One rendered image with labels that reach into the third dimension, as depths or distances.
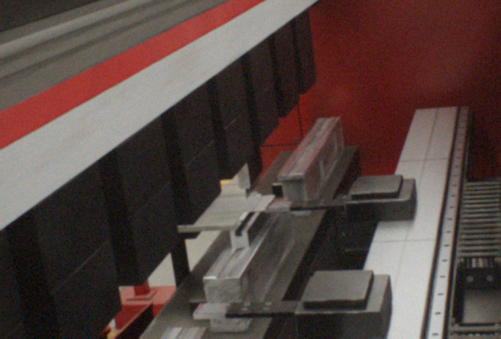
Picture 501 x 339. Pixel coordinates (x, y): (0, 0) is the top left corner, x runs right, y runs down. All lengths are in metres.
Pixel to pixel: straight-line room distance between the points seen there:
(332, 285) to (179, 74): 0.34
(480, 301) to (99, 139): 0.54
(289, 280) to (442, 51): 0.95
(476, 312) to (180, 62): 0.49
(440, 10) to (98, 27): 1.97
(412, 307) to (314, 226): 0.70
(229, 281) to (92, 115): 0.58
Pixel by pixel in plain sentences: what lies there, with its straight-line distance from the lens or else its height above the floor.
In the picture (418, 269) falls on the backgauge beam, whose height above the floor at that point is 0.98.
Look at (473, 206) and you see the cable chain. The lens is 1.50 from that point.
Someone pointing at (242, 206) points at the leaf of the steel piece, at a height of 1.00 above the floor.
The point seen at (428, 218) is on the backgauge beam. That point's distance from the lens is 1.62.
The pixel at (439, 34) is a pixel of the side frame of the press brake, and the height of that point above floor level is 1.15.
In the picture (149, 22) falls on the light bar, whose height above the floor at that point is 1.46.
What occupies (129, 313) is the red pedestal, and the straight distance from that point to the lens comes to 3.76.
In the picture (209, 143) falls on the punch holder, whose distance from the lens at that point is 1.36.
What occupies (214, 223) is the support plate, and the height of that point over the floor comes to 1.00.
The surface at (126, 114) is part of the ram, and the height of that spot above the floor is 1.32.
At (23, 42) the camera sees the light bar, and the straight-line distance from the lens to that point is 0.45.
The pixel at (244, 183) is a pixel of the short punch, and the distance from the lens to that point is 1.67.
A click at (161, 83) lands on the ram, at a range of 1.20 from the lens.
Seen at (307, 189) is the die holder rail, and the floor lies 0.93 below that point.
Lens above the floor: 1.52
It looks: 15 degrees down
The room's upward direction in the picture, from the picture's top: 8 degrees counter-clockwise
